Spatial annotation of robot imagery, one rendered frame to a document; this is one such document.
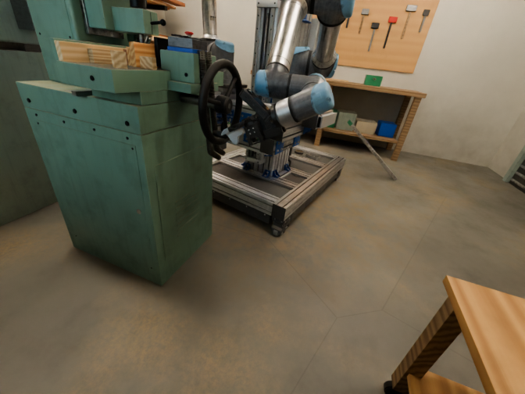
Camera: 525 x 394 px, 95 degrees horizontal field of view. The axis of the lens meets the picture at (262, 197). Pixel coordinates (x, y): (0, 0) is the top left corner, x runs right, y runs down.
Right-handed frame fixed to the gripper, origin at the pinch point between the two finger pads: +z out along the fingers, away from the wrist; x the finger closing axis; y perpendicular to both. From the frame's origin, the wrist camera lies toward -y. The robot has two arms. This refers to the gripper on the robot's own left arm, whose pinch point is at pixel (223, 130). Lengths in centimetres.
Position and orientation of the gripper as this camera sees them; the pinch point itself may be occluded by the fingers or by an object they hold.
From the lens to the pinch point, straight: 84.0
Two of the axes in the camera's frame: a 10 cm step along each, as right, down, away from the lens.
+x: 3.6, -4.2, 8.3
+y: 3.7, 8.8, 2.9
